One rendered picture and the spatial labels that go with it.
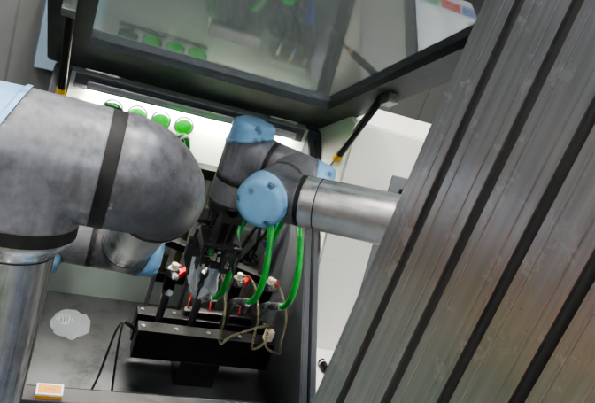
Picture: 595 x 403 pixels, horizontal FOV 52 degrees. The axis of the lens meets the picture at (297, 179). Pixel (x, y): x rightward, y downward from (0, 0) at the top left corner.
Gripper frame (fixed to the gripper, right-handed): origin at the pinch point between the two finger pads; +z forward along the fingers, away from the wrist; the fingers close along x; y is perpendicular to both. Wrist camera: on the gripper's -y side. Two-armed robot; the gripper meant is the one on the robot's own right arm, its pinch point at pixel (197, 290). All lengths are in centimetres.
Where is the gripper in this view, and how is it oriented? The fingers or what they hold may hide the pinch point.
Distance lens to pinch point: 118.3
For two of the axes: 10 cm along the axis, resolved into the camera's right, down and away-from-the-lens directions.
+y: 2.5, 4.1, -8.8
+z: -3.2, 8.9, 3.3
